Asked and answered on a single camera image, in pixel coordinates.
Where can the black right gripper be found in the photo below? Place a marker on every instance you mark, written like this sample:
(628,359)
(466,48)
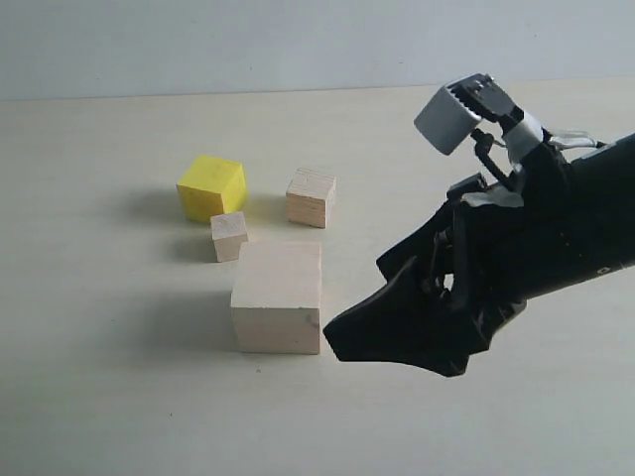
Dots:
(449,285)

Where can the large wooden cube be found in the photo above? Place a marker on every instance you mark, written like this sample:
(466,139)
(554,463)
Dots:
(276,297)

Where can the medium wooden cube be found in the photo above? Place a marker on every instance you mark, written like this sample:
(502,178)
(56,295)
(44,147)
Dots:
(310,197)

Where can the small wooden cube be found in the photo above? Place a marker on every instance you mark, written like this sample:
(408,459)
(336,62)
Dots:
(228,233)

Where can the yellow cube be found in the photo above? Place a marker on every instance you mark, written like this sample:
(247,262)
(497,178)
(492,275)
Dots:
(212,186)

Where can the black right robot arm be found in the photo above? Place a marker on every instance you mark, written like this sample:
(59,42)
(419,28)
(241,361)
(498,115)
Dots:
(589,232)

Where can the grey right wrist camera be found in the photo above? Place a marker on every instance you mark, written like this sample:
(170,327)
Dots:
(458,108)

